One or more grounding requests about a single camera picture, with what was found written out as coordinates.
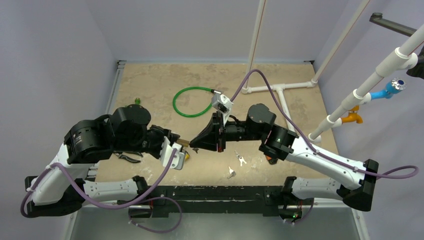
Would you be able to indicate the black pliers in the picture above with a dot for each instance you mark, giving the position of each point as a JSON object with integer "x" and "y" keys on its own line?
{"x": 132, "y": 157}

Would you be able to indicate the blue faucet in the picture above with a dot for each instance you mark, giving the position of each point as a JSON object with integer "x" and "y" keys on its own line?
{"x": 393, "y": 87}

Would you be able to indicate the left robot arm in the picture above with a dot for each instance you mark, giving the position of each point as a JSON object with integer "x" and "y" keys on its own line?
{"x": 61, "y": 190}

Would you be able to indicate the black overhead bar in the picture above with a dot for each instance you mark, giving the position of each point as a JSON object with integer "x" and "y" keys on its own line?
{"x": 377, "y": 19}

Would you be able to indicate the white pvc pipe frame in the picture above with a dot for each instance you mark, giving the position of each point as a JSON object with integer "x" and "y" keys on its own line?
{"x": 401, "y": 58}

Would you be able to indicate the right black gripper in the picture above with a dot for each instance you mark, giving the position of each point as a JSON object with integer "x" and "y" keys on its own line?
{"x": 218, "y": 133}

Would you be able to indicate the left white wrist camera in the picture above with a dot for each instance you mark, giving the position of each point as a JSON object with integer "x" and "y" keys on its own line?
{"x": 172, "y": 154}

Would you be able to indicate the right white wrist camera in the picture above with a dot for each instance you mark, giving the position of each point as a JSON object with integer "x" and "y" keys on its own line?
{"x": 223, "y": 105}

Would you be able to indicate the orange faucet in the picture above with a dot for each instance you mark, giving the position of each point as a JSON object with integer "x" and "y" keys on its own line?
{"x": 352, "y": 116}

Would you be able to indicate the large brass padlock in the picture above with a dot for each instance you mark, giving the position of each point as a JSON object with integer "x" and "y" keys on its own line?
{"x": 183, "y": 142}

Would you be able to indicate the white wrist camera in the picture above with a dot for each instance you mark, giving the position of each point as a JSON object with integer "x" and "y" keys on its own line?
{"x": 223, "y": 105}
{"x": 172, "y": 154}

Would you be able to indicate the green hose nozzle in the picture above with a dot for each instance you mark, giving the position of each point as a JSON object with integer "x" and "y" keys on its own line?
{"x": 136, "y": 102}

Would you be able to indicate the green cable lock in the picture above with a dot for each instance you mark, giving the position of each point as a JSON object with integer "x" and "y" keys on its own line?
{"x": 187, "y": 102}

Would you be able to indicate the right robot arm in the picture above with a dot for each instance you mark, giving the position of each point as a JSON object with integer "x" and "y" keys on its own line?
{"x": 347, "y": 179}

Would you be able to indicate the small yellow padlock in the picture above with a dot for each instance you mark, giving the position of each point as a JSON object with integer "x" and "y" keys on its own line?
{"x": 187, "y": 156}

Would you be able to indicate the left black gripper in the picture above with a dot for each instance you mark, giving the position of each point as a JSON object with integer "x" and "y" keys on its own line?
{"x": 161, "y": 133}

